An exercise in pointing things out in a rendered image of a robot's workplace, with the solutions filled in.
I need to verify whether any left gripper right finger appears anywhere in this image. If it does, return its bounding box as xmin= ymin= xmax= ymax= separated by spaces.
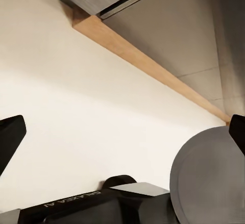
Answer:
xmin=229 ymin=114 xmax=245 ymax=156

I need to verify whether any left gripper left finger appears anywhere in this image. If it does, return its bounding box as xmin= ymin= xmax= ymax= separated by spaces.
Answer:
xmin=0 ymin=115 xmax=27 ymax=175

